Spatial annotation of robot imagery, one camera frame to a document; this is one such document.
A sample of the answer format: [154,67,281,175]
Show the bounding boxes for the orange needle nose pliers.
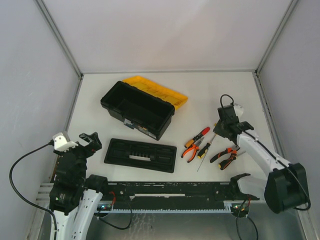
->
[181,137,204,163]

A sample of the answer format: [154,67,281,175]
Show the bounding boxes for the black orange combination pliers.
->
[209,146,240,170]

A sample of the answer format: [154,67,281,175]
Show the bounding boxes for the grey cable duct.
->
[95,200,232,214]

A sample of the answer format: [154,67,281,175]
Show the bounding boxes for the base black cable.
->
[236,197,260,240]
[96,196,133,230]

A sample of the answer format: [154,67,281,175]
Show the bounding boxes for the thin metal rod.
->
[196,147,210,172]

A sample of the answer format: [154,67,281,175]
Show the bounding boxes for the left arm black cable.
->
[9,141,58,240]

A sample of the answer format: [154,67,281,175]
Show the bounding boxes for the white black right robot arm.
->
[213,104,311,214]

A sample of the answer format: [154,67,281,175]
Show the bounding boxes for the right base black cable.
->
[236,197,260,240]

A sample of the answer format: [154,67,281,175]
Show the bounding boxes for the red handled screwdriver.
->
[184,126,211,149]

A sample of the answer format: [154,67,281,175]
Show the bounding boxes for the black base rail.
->
[108,181,248,201]

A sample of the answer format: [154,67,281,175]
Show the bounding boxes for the yellow black plastic toolbox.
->
[100,75,188,141]

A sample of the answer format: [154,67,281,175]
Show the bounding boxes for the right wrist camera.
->
[231,103,244,118]

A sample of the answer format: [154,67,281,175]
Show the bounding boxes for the black orange long screwdriver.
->
[197,134,216,159]

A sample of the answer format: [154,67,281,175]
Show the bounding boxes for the black toolbox tray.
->
[104,138,177,174]

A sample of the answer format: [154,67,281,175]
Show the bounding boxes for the left base black cable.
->
[96,196,133,230]

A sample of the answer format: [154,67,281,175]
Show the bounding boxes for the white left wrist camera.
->
[52,131,79,152]

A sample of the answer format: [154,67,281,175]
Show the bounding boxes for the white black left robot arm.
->
[49,132,108,240]

